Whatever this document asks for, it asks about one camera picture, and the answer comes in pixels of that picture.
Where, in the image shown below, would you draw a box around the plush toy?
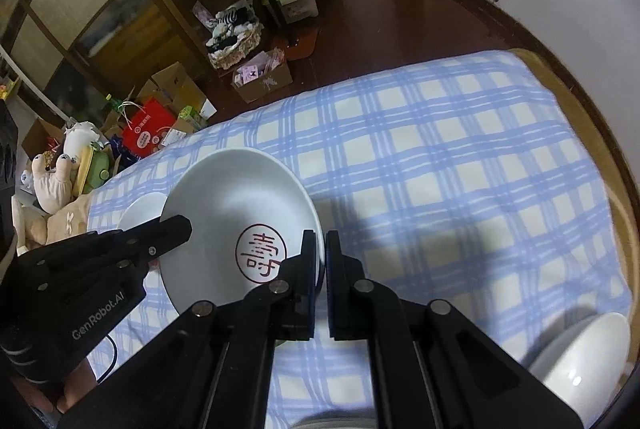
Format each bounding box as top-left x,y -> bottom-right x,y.
32,154 -> 76,215

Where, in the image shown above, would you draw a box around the open cardboard box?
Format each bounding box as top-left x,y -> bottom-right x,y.
137,62 -> 217,120

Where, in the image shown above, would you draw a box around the cardboard box with pink items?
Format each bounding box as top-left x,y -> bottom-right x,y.
232,48 -> 293,104

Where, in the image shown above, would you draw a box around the white bowl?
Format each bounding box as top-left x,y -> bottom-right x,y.
528,312 -> 630,428

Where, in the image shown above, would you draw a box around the wicker basket with clothes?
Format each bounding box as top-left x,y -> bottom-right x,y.
205,6 -> 262,70

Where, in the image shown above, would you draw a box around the red paper bag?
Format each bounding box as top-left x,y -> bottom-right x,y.
122,98 -> 177,158

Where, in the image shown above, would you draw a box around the small white plate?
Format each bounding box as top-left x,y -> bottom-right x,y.
117,192 -> 167,231

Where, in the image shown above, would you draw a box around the blue plaid cloth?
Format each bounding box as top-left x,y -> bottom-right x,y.
86,48 -> 634,429

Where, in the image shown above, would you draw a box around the white plate red character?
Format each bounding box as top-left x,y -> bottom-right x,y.
160,147 -> 324,313

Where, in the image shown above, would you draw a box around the green toy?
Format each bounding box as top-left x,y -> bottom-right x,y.
73,142 -> 112,197

